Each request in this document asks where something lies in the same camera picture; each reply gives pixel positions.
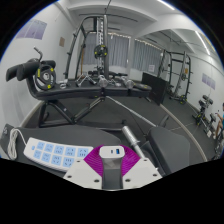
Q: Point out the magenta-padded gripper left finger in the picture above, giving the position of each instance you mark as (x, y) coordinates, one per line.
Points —
(85, 171)

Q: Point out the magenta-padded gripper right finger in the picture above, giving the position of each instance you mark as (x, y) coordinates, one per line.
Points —
(140, 171)

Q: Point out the black yellow-marked weight plate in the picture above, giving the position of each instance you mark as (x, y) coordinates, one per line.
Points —
(103, 53)
(46, 86)

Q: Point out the purple paired wall posters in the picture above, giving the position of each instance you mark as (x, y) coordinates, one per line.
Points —
(208, 81)

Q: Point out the black padded seat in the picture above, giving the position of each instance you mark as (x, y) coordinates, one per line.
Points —
(166, 146)

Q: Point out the person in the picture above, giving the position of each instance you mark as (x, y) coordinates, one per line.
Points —
(220, 125)

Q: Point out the black hyperextension bench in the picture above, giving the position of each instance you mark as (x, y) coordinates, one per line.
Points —
(76, 91)

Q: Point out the black exercise machine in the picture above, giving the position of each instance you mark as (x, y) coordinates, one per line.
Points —
(204, 103)

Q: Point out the white charger block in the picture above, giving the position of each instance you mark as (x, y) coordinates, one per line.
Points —
(111, 151)

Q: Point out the grey window curtain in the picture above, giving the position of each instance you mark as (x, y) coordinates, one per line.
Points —
(143, 55)
(118, 50)

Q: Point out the black power rack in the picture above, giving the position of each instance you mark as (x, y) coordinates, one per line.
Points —
(182, 73)

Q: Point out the white paper sign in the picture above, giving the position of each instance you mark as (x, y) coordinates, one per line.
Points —
(151, 68)

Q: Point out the chrome dumbbells group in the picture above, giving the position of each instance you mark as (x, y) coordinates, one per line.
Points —
(103, 81)

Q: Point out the long ceiling light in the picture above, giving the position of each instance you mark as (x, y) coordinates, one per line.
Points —
(166, 4)
(202, 42)

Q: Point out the black upright panel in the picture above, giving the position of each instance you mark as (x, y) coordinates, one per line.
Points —
(155, 86)

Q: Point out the silver barbell bar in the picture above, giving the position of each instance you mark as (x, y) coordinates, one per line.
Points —
(130, 136)

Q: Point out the purple wall poster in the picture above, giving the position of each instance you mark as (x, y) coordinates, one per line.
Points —
(31, 30)

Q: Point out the small brown wall board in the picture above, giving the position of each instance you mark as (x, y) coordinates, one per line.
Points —
(62, 41)

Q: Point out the white power strip blue sockets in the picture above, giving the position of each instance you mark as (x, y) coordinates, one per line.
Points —
(53, 153)

